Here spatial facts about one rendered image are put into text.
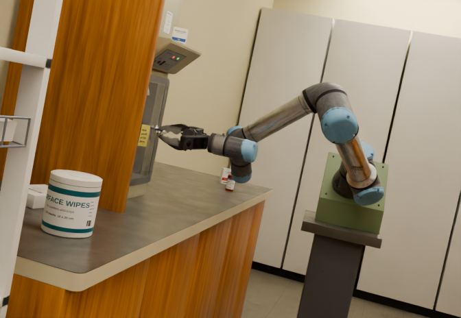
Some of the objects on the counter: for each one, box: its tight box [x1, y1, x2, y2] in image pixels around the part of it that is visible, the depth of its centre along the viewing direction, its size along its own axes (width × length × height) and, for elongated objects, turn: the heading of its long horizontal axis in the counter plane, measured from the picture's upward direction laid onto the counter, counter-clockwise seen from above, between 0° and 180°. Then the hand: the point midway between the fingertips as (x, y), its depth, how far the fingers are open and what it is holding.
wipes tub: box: [41, 169, 103, 239], centre depth 152 cm, size 13×13×15 cm
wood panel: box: [0, 0, 170, 213], centre depth 189 cm, size 49×3×140 cm, turn 4°
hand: (160, 132), depth 214 cm, fingers closed, pressing on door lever
